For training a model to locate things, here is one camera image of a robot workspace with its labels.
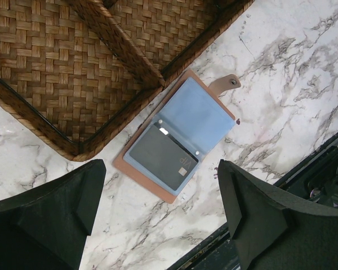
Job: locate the brown woven divided basket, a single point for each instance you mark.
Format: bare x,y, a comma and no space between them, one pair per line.
77,72

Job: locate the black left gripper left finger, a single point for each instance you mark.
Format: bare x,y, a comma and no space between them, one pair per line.
46,227

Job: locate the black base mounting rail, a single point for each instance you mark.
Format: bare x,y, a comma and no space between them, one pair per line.
314,179

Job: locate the black credit card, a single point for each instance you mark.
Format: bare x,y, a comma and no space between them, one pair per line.
160,157

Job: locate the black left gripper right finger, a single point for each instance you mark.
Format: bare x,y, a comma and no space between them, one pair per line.
274,229

